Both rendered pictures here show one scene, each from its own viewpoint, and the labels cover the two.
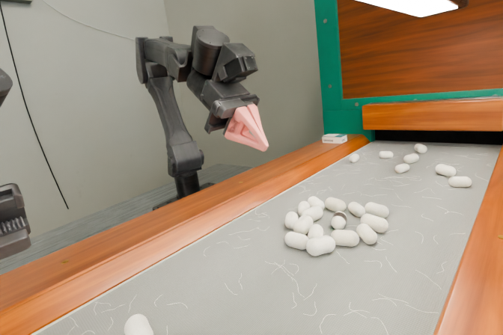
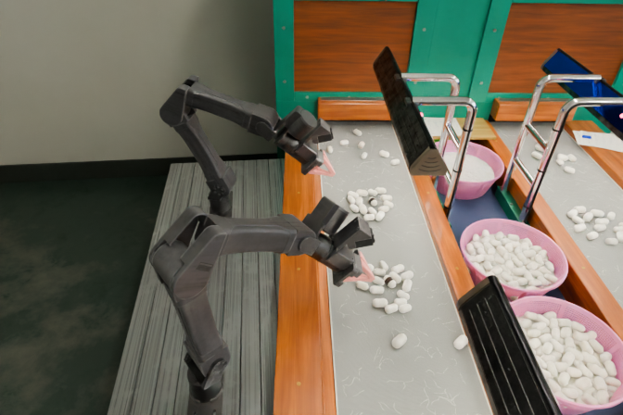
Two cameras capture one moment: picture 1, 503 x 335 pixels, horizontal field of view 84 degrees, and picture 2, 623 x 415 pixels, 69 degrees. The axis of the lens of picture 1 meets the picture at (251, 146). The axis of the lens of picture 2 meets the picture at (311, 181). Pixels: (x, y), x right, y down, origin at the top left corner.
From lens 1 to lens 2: 1.07 m
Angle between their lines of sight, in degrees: 49
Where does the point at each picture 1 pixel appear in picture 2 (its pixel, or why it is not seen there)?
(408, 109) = (349, 107)
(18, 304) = (317, 285)
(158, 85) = (194, 126)
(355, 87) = (305, 82)
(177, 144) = (224, 174)
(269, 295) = (382, 240)
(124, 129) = not seen: outside the picture
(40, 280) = (305, 278)
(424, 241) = (404, 200)
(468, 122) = (381, 115)
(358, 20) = (311, 32)
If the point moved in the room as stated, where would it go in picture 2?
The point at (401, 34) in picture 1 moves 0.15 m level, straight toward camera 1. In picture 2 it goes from (342, 50) to (359, 65)
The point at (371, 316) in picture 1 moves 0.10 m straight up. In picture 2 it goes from (412, 232) to (417, 205)
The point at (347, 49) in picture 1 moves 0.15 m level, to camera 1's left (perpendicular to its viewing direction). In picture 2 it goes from (300, 53) to (270, 64)
